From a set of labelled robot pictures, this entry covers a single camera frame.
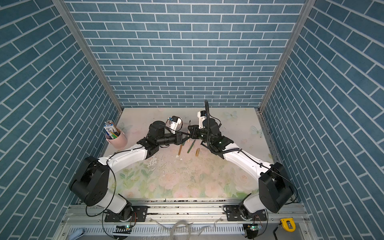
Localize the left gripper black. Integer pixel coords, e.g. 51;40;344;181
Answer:
155;131;191;147

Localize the light green pen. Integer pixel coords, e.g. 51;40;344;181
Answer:
187;140;196;154

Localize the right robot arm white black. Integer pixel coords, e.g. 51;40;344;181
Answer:
188;119;296;220

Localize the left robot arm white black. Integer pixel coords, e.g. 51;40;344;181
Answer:
69;121;190;222

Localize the brown pen left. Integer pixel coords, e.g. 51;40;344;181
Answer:
178;145;183;156

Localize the pink pen holder cup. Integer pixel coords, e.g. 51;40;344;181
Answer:
105;129;128;150

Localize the box in pen cup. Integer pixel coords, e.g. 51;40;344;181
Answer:
104;120;120;139

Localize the yellow tape measure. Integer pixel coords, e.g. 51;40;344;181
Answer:
281;218;296;233

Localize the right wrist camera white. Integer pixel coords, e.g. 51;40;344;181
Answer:
198;110;207;129

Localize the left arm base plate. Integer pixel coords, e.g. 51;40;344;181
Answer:
104;206;149;223

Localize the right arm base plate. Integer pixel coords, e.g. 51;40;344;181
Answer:
222;205;267;222

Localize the aluminium rail frame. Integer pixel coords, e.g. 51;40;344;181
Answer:
54;200;317;240

